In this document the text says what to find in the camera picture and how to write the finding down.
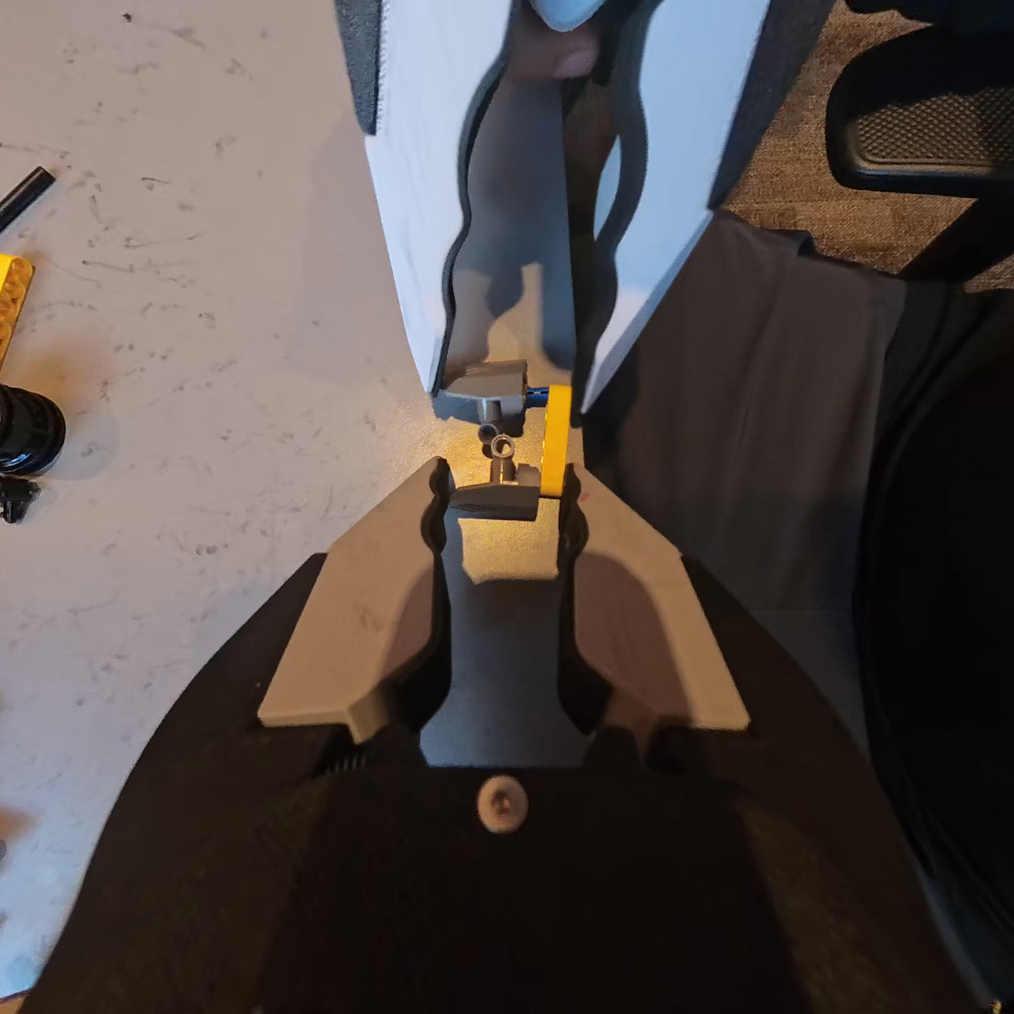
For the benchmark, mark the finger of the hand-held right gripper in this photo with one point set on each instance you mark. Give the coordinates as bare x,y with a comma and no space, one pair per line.
420,158
681,158

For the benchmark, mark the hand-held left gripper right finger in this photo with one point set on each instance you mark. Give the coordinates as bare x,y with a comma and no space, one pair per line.
657,634

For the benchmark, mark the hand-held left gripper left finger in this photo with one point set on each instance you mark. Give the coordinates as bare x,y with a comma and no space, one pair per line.
348,626

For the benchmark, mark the short yellow toy beam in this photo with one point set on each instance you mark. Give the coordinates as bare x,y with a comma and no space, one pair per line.
557,443

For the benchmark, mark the grey toy plate with blue pins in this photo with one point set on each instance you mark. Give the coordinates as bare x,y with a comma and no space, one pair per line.
483,384

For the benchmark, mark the grey desk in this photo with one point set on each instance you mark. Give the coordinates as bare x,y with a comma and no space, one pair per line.
198,238

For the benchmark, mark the person's right hand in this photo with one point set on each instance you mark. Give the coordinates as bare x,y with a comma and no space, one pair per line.
562,59

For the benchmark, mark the black chair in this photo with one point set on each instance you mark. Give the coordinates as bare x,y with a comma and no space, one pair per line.
919,135

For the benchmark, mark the small black toy connector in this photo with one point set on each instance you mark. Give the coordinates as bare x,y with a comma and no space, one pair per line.
16,503

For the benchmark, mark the black spoked toy wheel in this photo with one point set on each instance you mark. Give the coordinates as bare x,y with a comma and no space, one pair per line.
28,428

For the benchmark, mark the black toy axle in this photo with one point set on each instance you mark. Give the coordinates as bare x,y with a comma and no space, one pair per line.
28,198

